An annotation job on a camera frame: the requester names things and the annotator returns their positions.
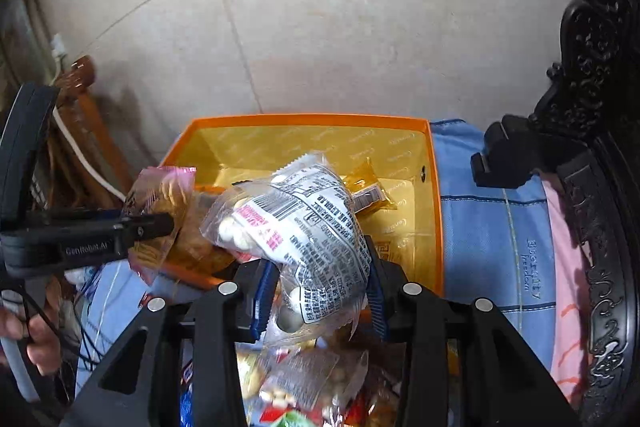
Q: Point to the printed clear bag white candies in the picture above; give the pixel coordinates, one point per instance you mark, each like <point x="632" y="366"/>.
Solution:
<point x="320" y="227"/>

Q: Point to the white wall socket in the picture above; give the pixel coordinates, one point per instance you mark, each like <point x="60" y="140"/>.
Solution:
<point x="58" y="47"/>

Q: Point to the pink cracker packet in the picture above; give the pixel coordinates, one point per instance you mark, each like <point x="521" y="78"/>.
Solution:
<point x="165" y="192"/>

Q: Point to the person's left hand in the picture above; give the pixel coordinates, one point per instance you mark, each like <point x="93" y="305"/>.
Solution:
<point x="35" y="337"/>

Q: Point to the yellow pastry packet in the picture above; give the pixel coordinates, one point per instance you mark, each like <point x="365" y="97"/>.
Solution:
<point x="367" y="179"/>

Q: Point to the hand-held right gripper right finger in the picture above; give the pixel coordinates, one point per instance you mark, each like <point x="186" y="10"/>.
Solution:
<point x="376" y="307"/>

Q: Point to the pink cloth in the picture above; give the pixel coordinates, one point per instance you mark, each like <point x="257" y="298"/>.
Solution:
<point x="570" y="287"/>

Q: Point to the clear bag of white candies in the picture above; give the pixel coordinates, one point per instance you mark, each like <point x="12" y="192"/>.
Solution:
<point x="300" y="377"/>

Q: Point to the orange cardboard box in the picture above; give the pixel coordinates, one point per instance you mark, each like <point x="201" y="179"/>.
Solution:
<point x="310" y="142"/>

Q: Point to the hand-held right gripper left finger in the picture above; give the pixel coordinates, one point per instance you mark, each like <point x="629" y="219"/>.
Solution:
<point x="265" y="302"/>

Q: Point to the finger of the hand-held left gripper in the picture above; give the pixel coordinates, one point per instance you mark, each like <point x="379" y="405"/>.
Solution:
<point x="150" y="226"/>

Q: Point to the dark carved wooden furniture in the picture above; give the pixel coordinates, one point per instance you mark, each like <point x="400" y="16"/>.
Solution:
<point x="600" y="107"/>

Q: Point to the blue checked tablecloth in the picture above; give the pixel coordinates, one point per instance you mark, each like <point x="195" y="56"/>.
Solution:
<point x="480" y="227"/>

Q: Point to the red orange peanut packet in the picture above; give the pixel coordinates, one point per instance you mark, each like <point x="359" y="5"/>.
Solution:
<point x="365" y="409"/>

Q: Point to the brown wooden chair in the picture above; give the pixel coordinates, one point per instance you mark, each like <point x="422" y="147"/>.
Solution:
<point x="80" y="107"/>

